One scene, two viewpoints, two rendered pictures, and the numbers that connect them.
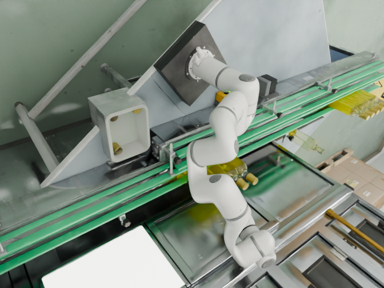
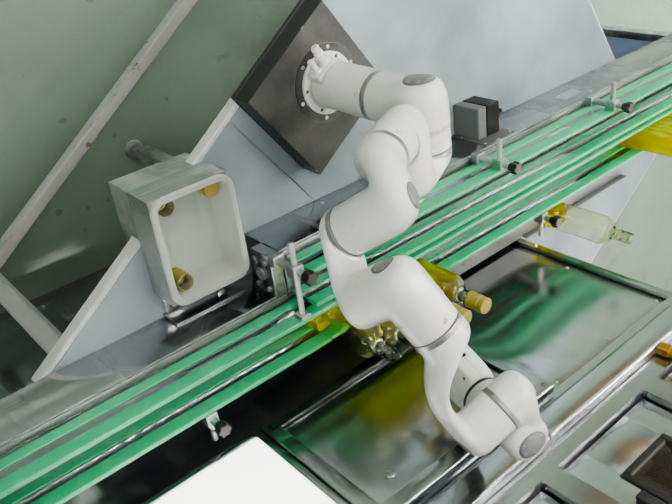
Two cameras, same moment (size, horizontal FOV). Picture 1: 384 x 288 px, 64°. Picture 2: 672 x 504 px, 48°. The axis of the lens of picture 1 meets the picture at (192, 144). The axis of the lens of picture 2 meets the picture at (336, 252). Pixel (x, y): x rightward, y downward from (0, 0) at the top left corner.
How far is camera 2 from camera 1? 0.29 m
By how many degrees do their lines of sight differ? 8
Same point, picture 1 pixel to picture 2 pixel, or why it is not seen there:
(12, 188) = not seen: outside the picture
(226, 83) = (380, 98)
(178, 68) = (281, 95)
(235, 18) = not seen: outside the picture
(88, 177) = (129, 347)
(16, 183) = not seen: outside the picture
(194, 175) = (342, 272)
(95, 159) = (140, 311)
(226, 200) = (411, 301)
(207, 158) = (361, 229)
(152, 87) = (237, 142)
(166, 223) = (309, 424)
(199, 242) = (386, 448)
